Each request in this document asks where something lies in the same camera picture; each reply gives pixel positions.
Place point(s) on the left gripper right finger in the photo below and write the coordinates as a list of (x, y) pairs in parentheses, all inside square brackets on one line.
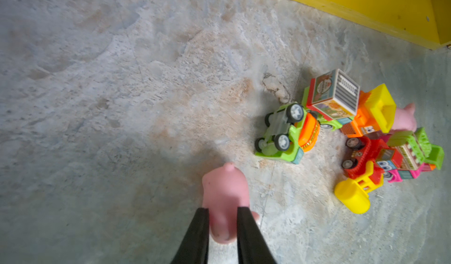
[(251, 246)]

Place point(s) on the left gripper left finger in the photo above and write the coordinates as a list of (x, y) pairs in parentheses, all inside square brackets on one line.
[(194, 248)]

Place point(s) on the pink toy pig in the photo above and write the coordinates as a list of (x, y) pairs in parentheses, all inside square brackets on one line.
[(224, 190), (405, 119)]

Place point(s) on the green orange tractor toy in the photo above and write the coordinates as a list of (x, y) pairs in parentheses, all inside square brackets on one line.
[(291, 132)]

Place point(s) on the red yellow bulldozer toy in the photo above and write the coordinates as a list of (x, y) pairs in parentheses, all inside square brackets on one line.
[(363, 174)]

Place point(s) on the magenta brown truck toy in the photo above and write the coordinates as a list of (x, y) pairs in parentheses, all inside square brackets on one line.
[(400, 163)]

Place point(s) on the green grey truck toy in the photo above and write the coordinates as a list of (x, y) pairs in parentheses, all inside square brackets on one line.
[(334, 97)]

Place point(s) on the yellow dump truck toy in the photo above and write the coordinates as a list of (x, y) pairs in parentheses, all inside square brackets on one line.
[(376, 112)]

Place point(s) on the green orange flatbed truck toy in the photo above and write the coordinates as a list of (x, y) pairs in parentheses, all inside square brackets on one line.
[(423, 149)]

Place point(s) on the yellow toy shelf unit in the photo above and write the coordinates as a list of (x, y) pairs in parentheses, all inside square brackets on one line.
[(423, 22)]

